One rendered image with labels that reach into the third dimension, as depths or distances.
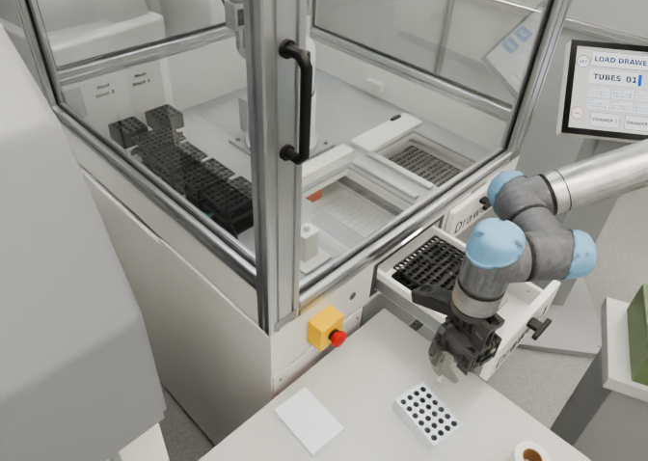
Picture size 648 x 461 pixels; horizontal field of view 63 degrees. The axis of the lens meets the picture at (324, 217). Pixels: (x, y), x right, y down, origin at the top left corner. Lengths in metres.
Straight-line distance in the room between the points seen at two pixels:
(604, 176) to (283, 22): 0.56
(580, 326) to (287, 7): 2.13
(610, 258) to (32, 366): 2.89
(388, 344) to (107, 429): 0.94
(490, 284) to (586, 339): 1.77
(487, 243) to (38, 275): 0.58
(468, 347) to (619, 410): 0.77
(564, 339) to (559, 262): 1.68
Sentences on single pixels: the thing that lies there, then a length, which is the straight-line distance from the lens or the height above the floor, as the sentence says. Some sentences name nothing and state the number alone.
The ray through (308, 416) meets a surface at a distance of 1.19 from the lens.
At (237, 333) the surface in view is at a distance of 1.22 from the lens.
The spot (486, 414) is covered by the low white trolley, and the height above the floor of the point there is 0.76.
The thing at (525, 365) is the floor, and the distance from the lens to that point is 2.40.
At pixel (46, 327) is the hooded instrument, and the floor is 1.53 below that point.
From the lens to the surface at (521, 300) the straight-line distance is 1.42.
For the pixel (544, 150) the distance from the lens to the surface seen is 3.01.
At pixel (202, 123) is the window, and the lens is 0.96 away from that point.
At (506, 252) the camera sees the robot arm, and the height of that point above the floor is 1.32.
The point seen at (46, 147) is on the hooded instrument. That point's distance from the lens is 0.37.
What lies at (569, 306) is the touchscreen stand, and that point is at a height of 0.04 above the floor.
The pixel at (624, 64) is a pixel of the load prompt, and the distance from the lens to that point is 2.04.
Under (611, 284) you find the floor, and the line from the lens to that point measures 2.93.
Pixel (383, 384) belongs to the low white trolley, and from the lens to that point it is 1.27.
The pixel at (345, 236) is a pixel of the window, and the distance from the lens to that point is 1.12.
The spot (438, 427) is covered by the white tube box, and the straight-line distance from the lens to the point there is 1.20.
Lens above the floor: 1.81
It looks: 40 degrees down
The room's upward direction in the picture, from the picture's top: 4 degrees clockwise
